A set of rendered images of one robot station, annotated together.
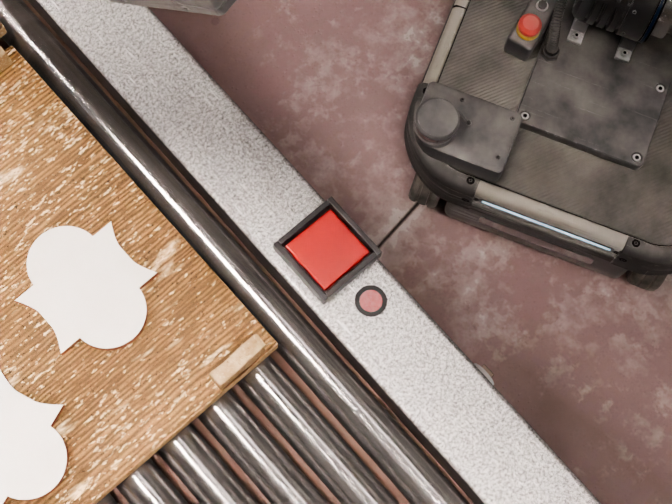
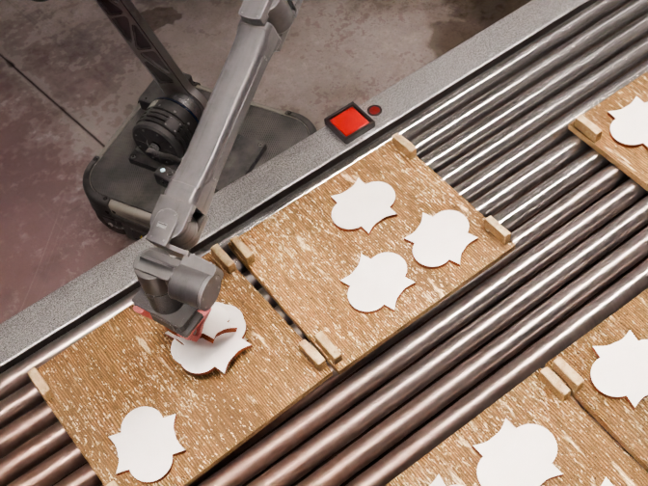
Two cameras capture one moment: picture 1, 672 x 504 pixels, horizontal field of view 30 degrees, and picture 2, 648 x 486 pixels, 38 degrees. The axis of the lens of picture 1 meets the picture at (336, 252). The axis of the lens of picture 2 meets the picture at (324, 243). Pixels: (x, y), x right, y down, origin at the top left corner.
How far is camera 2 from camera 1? 131 cm
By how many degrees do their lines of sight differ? 33
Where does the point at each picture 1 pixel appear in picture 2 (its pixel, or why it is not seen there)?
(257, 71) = not seen: hidden behind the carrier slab
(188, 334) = (389, 169)
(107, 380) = (410, 199)
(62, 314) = (377, 213)
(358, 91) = not seen: hidden behind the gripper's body
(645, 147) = (256, 141)
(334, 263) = (357, 119)
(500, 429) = (435, 68)
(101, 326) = (384, 198)
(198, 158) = (297, 173)
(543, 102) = (224, 181)
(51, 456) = (447, 215)
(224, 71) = not seen: hidden behind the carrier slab
